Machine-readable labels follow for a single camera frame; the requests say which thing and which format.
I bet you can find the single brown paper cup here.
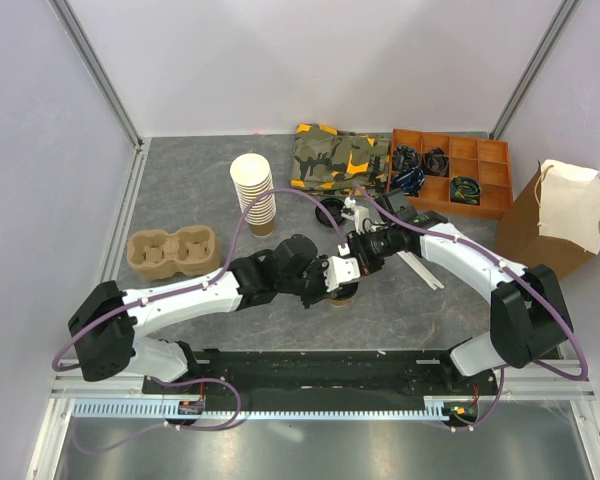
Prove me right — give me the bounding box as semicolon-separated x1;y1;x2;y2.
329;297;352;307

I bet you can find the black plastic cup lid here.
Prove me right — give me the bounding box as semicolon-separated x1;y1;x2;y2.
330;283;358;301

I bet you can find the cardboard cup carrier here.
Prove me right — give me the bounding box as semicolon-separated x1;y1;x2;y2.
126;225;221;281

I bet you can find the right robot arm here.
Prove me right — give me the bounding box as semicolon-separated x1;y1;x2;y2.
340;191;575;394

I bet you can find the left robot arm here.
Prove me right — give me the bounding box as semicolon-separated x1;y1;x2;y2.
68;235;359;393

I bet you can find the white wrapped straw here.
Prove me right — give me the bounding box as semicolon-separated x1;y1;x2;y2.
398;251;445;290

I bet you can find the blue striped rolled band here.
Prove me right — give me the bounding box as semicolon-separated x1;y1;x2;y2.
390;167;426;197

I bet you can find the camouflage folded cloth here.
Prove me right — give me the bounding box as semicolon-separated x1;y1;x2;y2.
290;123;390;197

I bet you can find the dark rolled band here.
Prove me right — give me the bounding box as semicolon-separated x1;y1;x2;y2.
392;145;421;172

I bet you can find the orange compartment tray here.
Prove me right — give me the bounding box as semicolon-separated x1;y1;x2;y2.
389;129;513;220

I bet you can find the yellow black rolled band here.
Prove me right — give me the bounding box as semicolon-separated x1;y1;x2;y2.
450;176;482;205

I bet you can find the stack of paper cups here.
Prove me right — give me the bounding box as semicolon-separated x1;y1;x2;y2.
229;153;276;237

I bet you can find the brown paper bag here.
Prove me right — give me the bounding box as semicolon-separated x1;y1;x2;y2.
494;159;600;280

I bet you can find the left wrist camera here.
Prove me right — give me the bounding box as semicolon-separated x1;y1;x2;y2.
324;244;361;293

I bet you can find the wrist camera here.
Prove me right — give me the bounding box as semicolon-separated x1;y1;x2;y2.
341;197;375;234
324;244;361;293

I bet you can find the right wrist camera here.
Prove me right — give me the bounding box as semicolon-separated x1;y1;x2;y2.
341;197;375;234

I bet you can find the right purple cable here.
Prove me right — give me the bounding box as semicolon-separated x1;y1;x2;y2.
352;184;589;436

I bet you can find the purple cable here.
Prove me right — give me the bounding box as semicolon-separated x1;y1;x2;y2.
52;188;349;454
352;184;589;436

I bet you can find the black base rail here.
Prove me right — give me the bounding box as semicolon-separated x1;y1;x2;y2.
142;349;498;410

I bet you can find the slotted cable duct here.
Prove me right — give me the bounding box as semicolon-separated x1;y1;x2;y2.
73;399;478;421

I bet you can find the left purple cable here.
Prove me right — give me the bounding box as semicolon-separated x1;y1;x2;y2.
52;188;349;454

